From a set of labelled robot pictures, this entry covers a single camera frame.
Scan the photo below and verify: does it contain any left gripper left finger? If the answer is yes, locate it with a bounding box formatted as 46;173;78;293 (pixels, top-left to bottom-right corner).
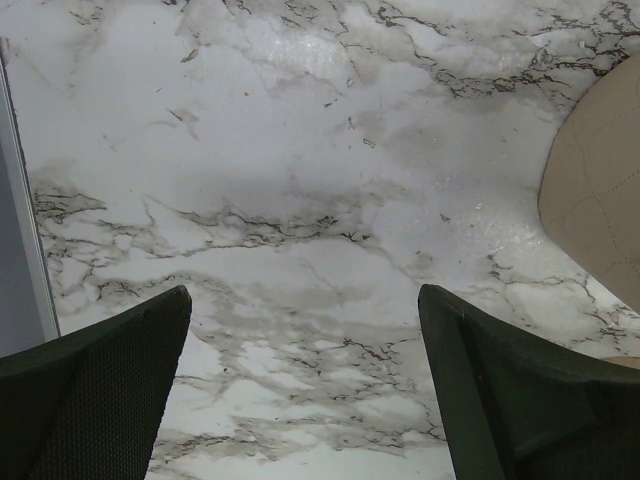
1;285;192;479

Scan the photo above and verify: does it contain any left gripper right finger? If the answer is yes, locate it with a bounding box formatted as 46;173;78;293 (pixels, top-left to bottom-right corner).
418;285;639;480

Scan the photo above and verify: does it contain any brown paper roll back left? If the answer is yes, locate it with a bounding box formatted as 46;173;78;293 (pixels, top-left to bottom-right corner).
538;56;639;310

